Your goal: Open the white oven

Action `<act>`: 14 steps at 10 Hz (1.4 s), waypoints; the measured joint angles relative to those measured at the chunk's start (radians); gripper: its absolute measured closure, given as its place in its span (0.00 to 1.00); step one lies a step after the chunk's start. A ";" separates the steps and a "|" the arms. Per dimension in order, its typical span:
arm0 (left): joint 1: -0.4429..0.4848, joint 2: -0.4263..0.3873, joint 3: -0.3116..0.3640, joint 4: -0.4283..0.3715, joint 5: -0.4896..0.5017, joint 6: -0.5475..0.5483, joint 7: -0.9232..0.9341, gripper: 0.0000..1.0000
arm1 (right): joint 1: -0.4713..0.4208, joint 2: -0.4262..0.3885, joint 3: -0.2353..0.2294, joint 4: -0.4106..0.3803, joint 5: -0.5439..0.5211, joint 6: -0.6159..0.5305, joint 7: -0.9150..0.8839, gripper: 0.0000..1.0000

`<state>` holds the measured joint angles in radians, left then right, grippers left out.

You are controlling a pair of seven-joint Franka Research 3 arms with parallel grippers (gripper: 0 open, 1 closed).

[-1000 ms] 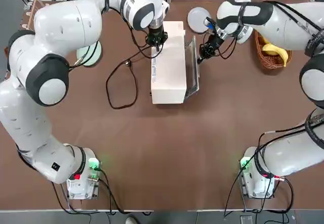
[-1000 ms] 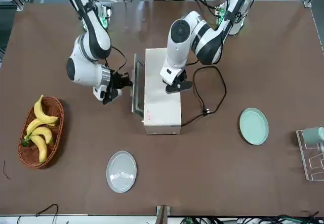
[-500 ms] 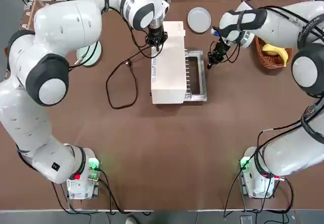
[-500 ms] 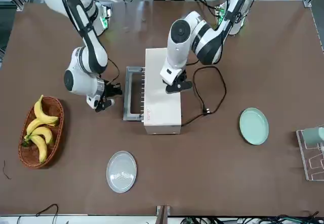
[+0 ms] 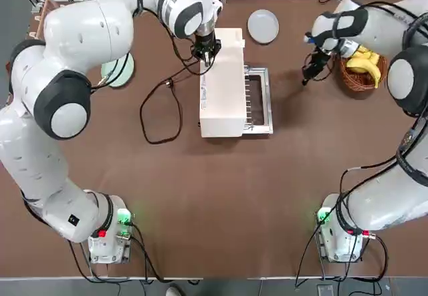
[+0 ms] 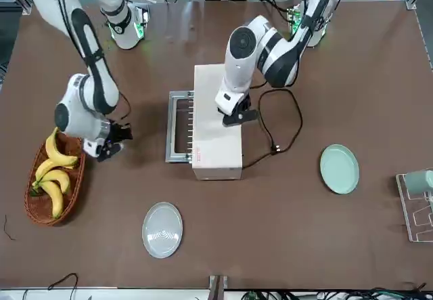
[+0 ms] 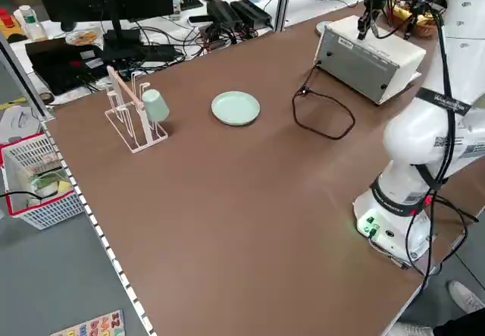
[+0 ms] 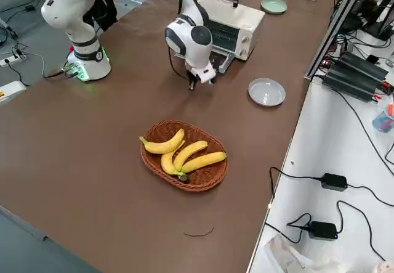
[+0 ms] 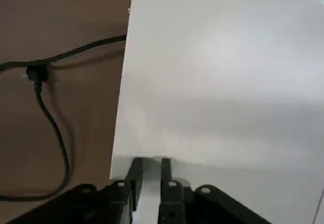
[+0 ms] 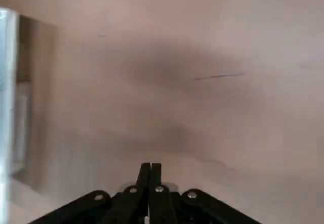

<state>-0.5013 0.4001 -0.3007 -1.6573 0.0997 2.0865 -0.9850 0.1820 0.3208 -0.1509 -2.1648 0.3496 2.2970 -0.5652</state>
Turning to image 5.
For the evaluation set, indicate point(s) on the bunched yellow banana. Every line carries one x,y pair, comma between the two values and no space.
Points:
375,58
360,52

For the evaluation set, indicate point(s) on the grey floor socket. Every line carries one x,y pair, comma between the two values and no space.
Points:
325,290

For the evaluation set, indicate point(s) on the brown wicker basket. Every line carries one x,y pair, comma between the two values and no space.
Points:
356,80

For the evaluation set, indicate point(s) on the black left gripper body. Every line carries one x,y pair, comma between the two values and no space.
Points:
207,43

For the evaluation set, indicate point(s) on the white shoe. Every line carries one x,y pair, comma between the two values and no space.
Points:
174,290

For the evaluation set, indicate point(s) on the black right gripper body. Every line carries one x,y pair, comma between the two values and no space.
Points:
321,58

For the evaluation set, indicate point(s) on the grey plate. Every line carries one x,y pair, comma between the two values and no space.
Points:
263,27

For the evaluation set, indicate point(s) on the single yellow banana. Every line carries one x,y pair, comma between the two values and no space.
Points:
362,67

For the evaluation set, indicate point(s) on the pale green plate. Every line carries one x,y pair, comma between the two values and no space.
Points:
125,75

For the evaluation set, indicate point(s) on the white toaster oven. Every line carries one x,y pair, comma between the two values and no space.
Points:
222,102

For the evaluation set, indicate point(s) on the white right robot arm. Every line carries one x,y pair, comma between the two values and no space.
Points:
384,202

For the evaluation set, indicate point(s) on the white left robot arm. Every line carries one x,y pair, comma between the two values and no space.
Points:
87,32

